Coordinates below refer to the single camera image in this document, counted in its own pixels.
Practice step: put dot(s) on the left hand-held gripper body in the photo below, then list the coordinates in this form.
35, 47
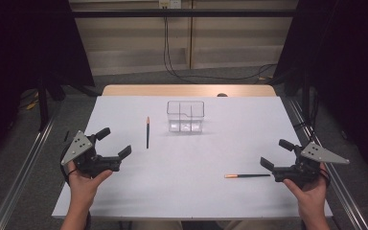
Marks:
87, 159

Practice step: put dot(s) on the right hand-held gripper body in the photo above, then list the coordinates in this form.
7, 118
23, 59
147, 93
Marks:
303, 169

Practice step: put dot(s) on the black pencil with orange end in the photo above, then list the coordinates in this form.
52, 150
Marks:
252, 175
147, 134

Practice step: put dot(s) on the clear plastic organizer box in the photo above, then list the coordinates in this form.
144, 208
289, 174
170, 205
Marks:
185, 123

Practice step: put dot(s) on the person's right hand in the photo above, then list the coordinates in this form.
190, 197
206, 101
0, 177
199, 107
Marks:
311, 195

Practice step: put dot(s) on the person's left hand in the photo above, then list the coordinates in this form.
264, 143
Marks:
83, 188

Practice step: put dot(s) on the black metal stand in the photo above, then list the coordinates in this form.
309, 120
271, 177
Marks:
306, 96
43, 105

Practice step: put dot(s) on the person's right leg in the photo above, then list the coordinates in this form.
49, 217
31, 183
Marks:
255, 225

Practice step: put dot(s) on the person's leg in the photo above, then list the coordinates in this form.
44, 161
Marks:
153, 225
255, 225

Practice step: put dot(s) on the wooden table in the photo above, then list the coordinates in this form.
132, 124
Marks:
159, 90

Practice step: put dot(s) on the white table cover sheet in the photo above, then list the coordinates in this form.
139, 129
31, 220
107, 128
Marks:
188, 195

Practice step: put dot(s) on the person's left leg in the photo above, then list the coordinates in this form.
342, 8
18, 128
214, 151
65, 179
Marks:
153, 225

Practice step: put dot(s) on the black curtain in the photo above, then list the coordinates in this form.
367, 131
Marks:
19, 48
351, 64

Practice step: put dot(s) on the black horizontal bar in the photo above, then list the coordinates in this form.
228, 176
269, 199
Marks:
140, 13

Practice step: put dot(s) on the aluminium floor rail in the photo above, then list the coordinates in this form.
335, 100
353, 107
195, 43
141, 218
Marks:
345, 198
22, 172

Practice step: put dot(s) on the white wall socket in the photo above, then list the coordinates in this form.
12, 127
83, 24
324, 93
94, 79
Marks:
170, 3

